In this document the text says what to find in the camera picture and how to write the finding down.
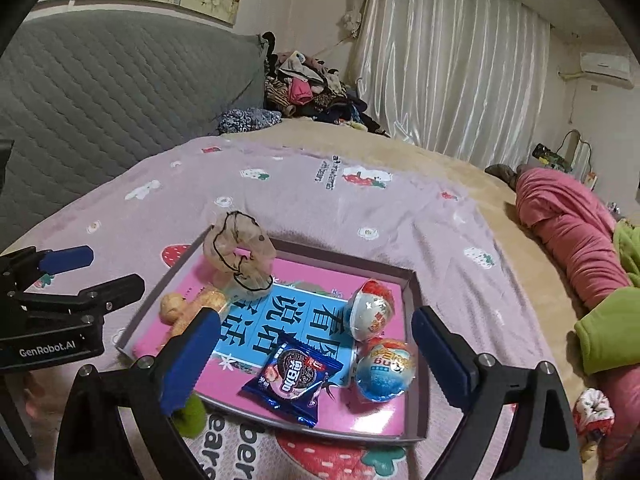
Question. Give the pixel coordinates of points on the purple strawberry print blanket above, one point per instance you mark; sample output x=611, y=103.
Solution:
x=325, y=210

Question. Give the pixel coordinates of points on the blue knitted cloth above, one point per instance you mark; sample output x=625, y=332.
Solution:
x=247, y=121

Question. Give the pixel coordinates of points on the white satin curtain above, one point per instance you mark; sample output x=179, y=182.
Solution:
x=450, y=60

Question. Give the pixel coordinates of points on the grey quilted headboard cover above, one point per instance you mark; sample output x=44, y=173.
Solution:
x=125, y=85

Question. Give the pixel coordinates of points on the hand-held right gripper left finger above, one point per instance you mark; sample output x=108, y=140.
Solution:
x=192, y=360

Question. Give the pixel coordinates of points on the arched mirror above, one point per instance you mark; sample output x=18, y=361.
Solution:
x=580, y=147

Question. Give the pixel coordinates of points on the blue egg toy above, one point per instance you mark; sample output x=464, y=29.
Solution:
x=385, y=372

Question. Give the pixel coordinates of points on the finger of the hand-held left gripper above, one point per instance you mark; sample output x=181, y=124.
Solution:
x=67, y=259
x=115, y=290

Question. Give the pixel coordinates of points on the shallow pink printed box tray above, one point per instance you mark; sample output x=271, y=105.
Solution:
x=380, y=410

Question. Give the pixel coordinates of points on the red and white scrunchie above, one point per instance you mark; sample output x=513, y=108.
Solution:
x=592, y=410

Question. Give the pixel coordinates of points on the beige sheer scrunchie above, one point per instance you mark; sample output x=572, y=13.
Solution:
x=220, y=255

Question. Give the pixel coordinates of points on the green fleece blanket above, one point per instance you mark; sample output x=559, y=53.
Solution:
x=610, y=330

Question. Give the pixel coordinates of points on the pile of clothes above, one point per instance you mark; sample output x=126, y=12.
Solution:
x=305, y=85

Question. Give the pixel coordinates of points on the white hanging plush ornament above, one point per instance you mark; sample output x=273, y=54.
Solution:
x=351, y=22

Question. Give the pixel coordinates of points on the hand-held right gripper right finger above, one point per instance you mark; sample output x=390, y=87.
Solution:
x=442, y=360

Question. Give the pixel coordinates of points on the brown cloth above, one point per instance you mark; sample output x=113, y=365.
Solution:
x=502, y=174

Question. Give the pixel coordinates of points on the dark box on desk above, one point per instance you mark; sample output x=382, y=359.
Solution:
x=550, y=155

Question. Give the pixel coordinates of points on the blue cookie packet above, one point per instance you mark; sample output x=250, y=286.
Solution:
x=290, y=375

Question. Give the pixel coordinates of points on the small beige lumpy ball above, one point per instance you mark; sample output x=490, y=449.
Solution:
x=172, y=307

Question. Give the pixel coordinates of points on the green fuzzy scrunchie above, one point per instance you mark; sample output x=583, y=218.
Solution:
x=192, y=417

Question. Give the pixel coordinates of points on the red and white egg toy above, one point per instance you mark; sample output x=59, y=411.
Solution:
x=367, y=310

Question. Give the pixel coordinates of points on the white air conditioner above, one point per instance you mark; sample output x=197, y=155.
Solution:
x=605, y=66

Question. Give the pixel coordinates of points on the pink quilt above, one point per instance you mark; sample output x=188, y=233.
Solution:
x=565, y=220

